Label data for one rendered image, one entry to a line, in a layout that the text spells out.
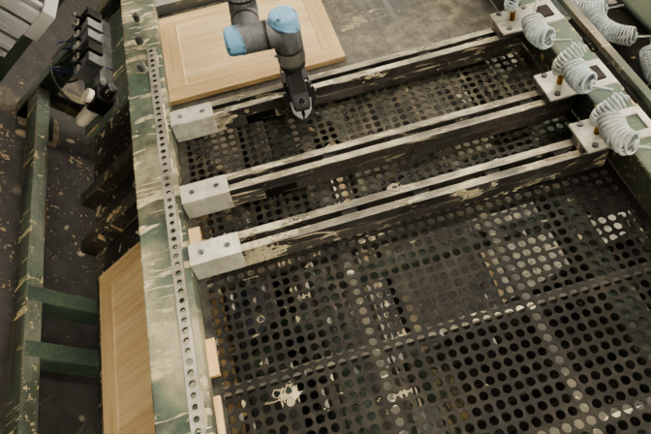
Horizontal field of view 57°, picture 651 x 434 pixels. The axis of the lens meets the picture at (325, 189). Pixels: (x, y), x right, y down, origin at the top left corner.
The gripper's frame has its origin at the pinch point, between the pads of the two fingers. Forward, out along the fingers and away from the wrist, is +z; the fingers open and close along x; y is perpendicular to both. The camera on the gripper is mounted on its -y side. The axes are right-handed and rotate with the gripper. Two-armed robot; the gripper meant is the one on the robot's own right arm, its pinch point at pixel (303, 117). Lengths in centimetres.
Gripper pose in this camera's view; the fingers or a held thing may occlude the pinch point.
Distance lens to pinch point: 176.4
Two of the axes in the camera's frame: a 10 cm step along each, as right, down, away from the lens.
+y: -2.5, -7.6, 6.0
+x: -9.6, 2.7, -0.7
